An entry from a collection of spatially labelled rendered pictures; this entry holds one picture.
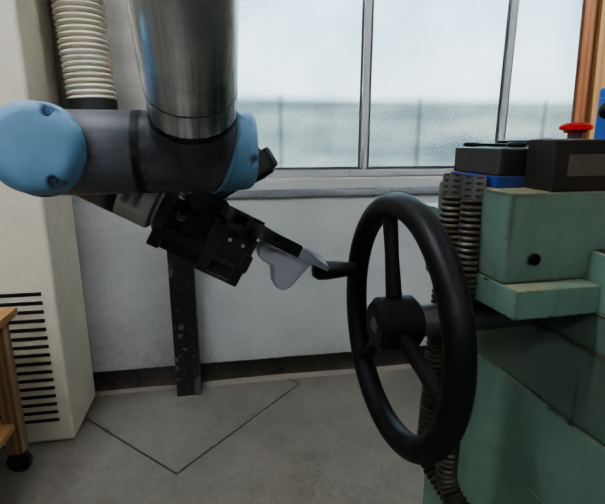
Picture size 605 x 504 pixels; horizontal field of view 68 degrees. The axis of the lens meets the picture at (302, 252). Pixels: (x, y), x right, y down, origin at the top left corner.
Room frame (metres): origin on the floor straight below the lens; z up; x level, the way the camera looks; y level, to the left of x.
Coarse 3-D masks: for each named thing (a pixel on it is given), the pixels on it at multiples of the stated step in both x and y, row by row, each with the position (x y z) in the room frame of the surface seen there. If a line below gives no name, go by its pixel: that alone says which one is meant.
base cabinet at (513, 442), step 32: (480, 384) 0.59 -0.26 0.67; (512, 384) 0.52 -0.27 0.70; (480, 416) 0.58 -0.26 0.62; (512, 416) 0.52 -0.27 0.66; (544, 416) 0.47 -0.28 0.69; (480, 448) 0.57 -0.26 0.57; (512, 448) 0.51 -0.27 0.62; (544, 448) 0.46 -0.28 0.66; (576, 448) 0.42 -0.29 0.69; (480, 480) 0.56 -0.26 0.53; (512, 480) 0.50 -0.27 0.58; (544, 480) 0.45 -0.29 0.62; (576, 480) 0.41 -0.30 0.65
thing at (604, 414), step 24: (480, 336) 0.60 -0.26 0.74; (504, 336) 0.55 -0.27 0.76; (528, 336) 0.51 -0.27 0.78; (552, 336) 0.47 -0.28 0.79; (504, 360) 0.54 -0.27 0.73; (528, 360) 0.50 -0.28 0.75; (552, 360) 0.47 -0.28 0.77; (576, 360) 0.44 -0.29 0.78; (600, 360) 0.41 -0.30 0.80; (528, 384) 0.50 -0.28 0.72; (552, 384) 0.46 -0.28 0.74; (576, 384) 0.43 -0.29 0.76; (600, 384) 0.40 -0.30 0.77; (576, 408) 0.43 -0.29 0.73; (600, 408) 0.40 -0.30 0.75; (600, 432) 0.40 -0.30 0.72
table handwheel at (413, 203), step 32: (384, 224) 0.49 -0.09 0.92; (416, 224) 0.41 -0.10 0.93; (352, 256) 0.58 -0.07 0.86; (448, 256) 0.37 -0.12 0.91; (352, 288) 0.59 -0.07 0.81; (448, 288) 0.35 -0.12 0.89; (352, 320) 0.58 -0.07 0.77; (384, 320) 0.44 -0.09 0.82; (416, 320) 0.45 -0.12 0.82; (448, 320) 0.34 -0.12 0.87; (480, 320) 0.47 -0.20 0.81; (512, 320) 0.48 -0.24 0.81; (352, 352) 0.57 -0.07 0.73; (416, 352) 0.41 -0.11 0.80; (448, 352) 0.34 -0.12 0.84; (448, 384) 0.33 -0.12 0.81; (384, 416) 0.47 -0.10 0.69; (448, 416) 0.33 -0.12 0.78; (416, 448) 0.38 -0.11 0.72; (448, 448) 0.34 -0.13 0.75
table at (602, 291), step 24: (600, 264) 0.43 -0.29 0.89; (480, 288) 0.46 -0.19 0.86; (504, 288) 0.42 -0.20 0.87; (528, 288) 0.41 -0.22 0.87; (552, 288) 0.41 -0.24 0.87; (576, 288) 0.42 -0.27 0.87; (600, 288) 0.42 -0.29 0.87; (504, 312) 0.41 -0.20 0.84; (528, 312) 0.40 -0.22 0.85; (552, 312) 0.41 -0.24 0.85; (576, 312) 0.42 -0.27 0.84; (600, 312) 0.42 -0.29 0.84
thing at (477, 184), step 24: (456, 192) 0.50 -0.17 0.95; (480, 192) 0.47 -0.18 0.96; (456, 216) 0.50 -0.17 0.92; (480, 216) 0.46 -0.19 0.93; (456, 240) 0.51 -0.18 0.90; (432, 336) 0.50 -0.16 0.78; (432, 360) 0.49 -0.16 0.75; (432, 408) 0.49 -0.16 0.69; (456, 456) 0.44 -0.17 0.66; (432, 480) 0.46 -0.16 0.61; (456, 480) 0.44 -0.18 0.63
